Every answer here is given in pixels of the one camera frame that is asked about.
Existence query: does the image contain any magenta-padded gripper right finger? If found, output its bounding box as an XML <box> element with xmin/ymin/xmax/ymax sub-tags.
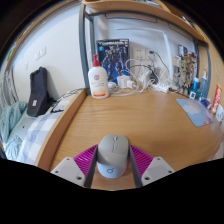
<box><xmin>128</xmin><ymin>144</ymin><xmax>176</xmax><ymax>189</ymax></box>

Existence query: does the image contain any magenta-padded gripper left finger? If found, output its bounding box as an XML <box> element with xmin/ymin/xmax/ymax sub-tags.
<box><xmin>49</xmin><ymin>145</ymin><xmax>99</xmax><ymax>189</ymax></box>

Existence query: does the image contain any grey computer mouse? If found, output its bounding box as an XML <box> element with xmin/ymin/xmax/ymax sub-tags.
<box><xmin>96</xmin><ymin>134</ymin><xmax>130</xmax><ymax>179</ymax></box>

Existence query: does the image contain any light blue printed mouse pad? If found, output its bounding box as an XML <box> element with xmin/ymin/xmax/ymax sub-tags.
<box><xmin>175</xmin><ymin>98</ymin><xmax>214</xmax><ymax>128</ymax></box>

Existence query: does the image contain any checkered bedding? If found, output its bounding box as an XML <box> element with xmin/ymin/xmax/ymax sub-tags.
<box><xmin>16</xmin><ymin>111</ymin><xmax>64</xmax><ymax>166</ymax></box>

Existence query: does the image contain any white desk lamp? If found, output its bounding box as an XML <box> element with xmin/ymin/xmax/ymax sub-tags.
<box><xmin>115</xmin><ymin>27</ymin><xmax>174</xmax><ymax>94</ymax></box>

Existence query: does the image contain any white red-pump lotion bottle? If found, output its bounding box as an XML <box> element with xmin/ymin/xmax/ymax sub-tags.
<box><xmin>87</xmin><ymin>53</ymin><xmax>110</xmax><ymax>100</ymax></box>

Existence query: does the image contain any black bag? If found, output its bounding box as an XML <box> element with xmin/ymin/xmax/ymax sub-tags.
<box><xmin>26</xmin><ymin>66</ymin><xmax>54</xmax><ymax>118</ymax></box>

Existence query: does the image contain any white charger block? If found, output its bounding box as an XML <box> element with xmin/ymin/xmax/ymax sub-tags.
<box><xmin>116</xmin><ymin>74</ymin><xmax>134</xmax><ymax>89</ymax></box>

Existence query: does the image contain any teal blanket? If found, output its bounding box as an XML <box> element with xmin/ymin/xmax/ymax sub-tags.
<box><xmin>0</xmin><ymin>101</ymin><xmax>28</xmax><ymax>144</ymax></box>

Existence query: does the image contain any blue white-capped tube bottle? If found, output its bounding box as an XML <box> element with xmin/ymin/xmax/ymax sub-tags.
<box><xmin>192</xmin><ymin>77</ymin><xmax>200</xmax><ymax>98</ymax></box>

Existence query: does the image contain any tan robot figure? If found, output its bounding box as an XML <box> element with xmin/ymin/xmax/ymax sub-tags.
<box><xmin>173</xmin><ymin>53</ymin><xmax>196</xmax><ymax>96</ymax></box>

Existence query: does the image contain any blue spray bottle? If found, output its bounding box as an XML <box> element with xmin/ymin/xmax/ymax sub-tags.
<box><xmin>199</xmin><ymin>68</ymin><xmax>209</xmax><ymax>100</ymax></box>

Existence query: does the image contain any red chips can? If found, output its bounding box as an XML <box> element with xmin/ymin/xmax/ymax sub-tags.
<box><xmin>210</xmin><ymin>83</ymin><xmax>223</xmax><ymax>114</ymax></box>

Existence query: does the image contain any blue robot model kit box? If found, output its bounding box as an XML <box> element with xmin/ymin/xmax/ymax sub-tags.
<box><xmin>96</xmin><ymin>38</ymin><xmax>130</xmax><ymax>84</ymax></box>

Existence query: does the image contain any colourful model kit box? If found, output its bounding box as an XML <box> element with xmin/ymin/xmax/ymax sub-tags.
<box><xmin>178</xmin><ymin>44</ymin><xmax>198</xmax><ymax>88</ymax></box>

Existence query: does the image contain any wooden shelf unit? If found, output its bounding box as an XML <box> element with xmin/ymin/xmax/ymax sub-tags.
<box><xmin>81</xmin><ymin>0</ymin><xmax>208</xmax><ymax>44</ymax></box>

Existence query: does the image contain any grey metal desk frame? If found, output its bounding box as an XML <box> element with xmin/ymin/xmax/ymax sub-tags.
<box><xmin>78</xmin><ymin>3</ymin><xmax>212</xmax><ymax>98</ymax></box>

